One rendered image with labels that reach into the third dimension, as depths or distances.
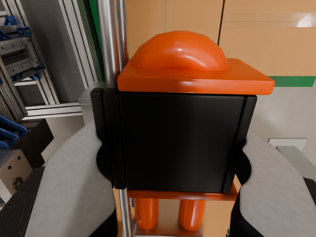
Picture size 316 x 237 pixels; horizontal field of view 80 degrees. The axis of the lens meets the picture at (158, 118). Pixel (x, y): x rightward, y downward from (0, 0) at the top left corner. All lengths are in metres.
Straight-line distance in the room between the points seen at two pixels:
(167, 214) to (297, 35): 0.82
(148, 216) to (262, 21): 0.77
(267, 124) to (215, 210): 1.20
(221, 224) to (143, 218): 0.54
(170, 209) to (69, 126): 1.55
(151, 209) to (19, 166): 0.51
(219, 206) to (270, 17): 0.66
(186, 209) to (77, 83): 1.16
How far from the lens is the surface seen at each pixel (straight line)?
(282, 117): 1.76
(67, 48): 1.23
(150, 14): 0.76
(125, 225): 0.18
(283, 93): 1.65
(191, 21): 0.77
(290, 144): 1.93
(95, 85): 0.95
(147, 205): 0.17
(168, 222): 0.20
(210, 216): 0.66
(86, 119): 0.88
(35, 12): 1.28
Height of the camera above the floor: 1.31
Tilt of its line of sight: 61 degrees down
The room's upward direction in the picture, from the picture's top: 177 degrees counter-clockwise
